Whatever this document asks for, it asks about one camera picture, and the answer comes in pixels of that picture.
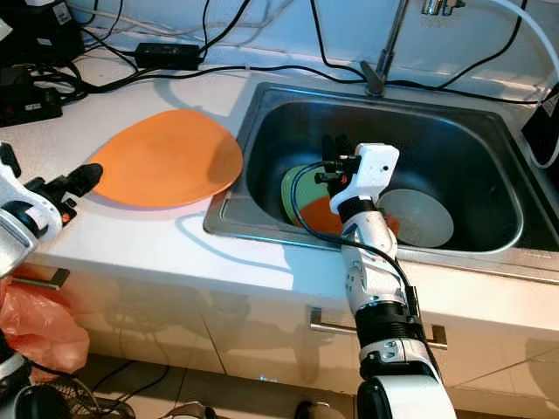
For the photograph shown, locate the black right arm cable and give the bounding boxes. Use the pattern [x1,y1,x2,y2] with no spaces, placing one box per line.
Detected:
[290,161,424,324]

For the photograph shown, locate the white hose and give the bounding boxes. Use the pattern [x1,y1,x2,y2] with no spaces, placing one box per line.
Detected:
[485,0,559,97]

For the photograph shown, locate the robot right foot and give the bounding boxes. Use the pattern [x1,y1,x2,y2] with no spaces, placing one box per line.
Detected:
[293,402,337,419]

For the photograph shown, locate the black box device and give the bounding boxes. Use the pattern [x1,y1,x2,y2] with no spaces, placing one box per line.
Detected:
[0,0,84,66]

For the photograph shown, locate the short metal cabinet handle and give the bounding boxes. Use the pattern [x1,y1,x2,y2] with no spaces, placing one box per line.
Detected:
[13,266,71,291]

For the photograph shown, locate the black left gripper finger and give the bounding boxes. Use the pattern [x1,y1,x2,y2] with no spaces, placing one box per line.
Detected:
[63,162,104,200]

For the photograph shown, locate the stainless steel sink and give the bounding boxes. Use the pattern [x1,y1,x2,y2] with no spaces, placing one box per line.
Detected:
[203,80,559,256]

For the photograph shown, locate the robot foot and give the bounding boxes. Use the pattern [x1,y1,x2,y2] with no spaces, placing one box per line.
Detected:
[293,402,337,419]
[166,402,210,419]

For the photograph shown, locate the long metal cabinet handle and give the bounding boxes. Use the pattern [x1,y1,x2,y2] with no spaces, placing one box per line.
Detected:
[310,307,448,350]

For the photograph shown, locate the red plastic bag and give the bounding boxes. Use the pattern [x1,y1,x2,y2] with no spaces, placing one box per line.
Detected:
[0,284,93,381]

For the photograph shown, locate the black power adapter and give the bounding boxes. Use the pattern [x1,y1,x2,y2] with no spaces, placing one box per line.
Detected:
[134,42,200,71]

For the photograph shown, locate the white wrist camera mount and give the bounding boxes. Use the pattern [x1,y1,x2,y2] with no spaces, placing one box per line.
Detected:
[332,142,400,215]
[0,153,40,219]

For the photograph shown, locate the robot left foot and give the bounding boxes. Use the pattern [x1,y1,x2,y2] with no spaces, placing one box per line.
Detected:
[166,402,210,419]

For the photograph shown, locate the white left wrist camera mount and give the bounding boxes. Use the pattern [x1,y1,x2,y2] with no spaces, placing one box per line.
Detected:
[0,153,40,219]

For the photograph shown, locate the black power cable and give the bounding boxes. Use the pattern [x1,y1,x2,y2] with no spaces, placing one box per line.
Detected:
[197,63,559,106]
[310,0,534,88]

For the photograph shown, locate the orange plastic plate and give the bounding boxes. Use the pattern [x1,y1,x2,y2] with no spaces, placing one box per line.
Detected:
[89,109,244,209]

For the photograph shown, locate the pale grey bowl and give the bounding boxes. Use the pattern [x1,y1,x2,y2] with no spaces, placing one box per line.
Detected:
[380,188,455,250]

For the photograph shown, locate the chrome pipe fitting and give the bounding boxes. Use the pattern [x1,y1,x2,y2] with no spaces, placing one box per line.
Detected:
[419,0,461,17]

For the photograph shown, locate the white cabinet door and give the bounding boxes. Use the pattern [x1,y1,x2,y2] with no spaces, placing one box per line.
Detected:
[52,266,195,385]
[190,288,490,402]

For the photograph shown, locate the grey metal faucet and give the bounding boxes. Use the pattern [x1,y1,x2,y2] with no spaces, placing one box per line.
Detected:
[360,0,411,97]

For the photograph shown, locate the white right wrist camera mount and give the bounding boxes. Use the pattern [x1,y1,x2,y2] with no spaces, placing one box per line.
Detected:
[332,142,400,215]

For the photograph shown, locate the black flat device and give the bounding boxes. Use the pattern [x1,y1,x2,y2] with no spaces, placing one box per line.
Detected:
[521,83,559,168]

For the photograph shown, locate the black power strip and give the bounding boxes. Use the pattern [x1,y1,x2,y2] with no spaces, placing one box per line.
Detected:
[0,83,64,123]

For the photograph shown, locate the green plate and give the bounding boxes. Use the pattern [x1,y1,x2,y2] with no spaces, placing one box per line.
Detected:
[281,166,342,223]

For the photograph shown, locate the orange plastic bowl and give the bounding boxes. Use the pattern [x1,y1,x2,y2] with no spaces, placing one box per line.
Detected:
[301,196,400,237]

